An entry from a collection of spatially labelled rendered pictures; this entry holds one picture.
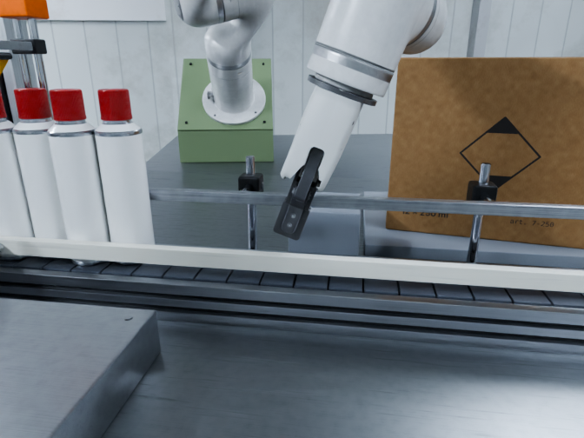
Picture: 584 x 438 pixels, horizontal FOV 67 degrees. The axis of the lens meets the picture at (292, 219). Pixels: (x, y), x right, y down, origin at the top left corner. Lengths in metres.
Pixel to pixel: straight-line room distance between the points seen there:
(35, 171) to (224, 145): 0.82
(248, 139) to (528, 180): 0.83
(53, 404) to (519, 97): 0.65
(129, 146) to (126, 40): 3.04
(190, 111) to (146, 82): 2.17
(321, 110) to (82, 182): 0.29
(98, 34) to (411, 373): 3.37
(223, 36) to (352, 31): 0.78
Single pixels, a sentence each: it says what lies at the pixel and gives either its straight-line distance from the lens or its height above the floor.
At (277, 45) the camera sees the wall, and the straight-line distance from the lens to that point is 3.43.
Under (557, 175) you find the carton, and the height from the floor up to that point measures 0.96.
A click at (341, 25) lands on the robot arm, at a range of 0.43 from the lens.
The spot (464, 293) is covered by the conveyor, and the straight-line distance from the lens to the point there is 0.51.
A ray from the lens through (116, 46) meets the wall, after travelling 3.58.
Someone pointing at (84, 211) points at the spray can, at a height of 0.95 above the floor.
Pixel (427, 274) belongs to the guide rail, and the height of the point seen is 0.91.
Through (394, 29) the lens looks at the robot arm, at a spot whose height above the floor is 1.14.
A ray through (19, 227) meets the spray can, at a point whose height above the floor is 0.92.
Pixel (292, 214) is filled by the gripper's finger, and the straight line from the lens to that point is 0.49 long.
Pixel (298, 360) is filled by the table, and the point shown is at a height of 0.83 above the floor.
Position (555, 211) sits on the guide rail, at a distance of 0.57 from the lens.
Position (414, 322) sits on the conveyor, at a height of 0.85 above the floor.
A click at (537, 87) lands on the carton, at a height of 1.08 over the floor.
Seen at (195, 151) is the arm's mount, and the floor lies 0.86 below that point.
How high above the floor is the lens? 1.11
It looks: 20 degrees down
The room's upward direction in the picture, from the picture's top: straight up
